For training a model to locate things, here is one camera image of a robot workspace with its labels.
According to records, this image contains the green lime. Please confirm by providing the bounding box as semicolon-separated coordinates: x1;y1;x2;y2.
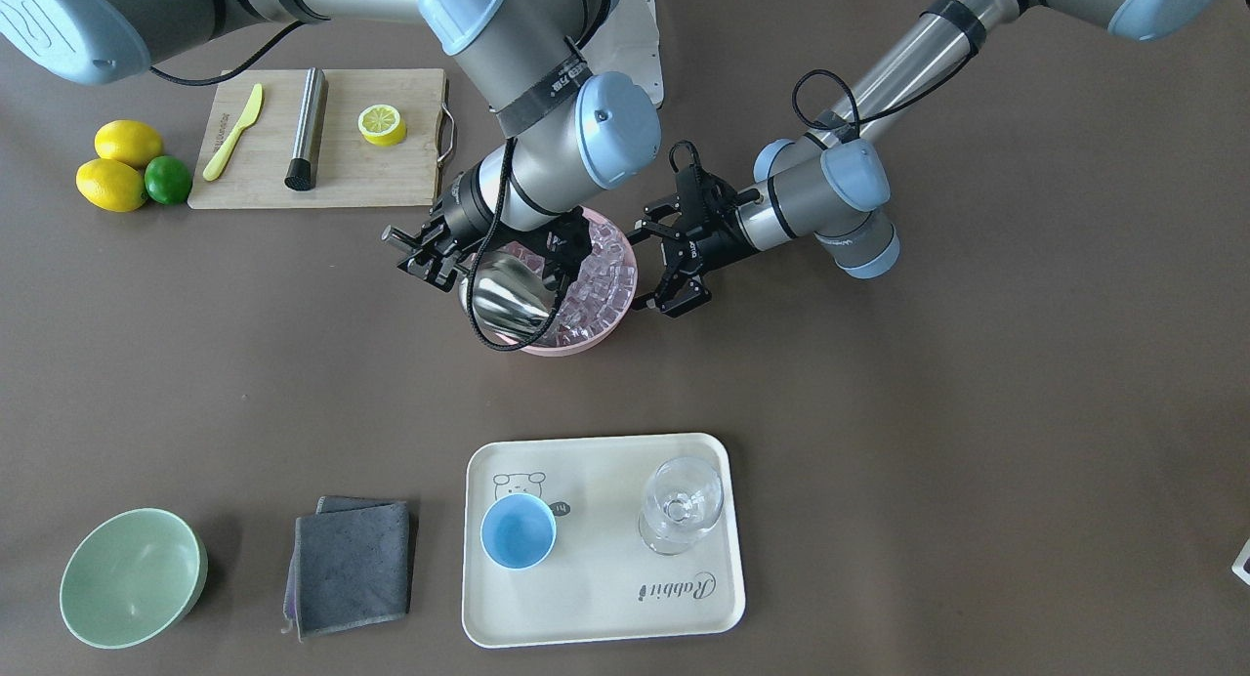
144;155;193;205

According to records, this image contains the light blue cup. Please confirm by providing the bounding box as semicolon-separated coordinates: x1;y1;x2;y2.
480;494;558;570

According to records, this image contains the silver metal ice scoop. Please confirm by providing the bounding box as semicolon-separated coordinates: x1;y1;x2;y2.
456;250;568;346

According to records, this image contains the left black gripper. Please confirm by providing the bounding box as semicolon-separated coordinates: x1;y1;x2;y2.
628;141;763;317

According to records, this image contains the lemon half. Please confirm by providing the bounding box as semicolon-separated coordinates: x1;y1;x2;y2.
356;105;408;147

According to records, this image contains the grey folded cloth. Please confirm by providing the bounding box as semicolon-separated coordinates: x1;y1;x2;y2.
284;496;414;641

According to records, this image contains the light green bowl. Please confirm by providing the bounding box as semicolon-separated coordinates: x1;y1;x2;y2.
59;509;208;650

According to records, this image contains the silver metal muddler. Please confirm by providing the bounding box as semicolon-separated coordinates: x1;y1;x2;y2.
284;67;329;191

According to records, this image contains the pink bowl with ice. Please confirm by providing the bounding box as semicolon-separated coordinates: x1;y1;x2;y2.
480;209;638;357

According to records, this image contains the yellow lemon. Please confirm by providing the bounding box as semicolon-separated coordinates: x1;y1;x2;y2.
93;119;165;170
75;157;148;212

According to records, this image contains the yellow plastic knife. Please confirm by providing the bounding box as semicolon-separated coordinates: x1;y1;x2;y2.
201;82;264;182

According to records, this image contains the clear wine glass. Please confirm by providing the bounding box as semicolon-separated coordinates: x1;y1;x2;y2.
638;456;724;556

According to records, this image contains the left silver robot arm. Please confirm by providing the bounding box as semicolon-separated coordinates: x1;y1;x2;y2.
628;0;1215;317

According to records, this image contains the cream serving tray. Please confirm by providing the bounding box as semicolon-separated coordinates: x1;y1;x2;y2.
461;432;748;649

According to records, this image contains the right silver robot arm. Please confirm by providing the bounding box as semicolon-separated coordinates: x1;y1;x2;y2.
3;0;660;290

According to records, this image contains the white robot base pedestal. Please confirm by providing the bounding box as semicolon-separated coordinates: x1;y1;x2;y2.
584;0;665;107

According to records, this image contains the bamboo cutting board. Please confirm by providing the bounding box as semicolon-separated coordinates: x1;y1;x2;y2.
188;67;448;210

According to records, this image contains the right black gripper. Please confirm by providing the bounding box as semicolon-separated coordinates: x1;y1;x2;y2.
381;194;591;290

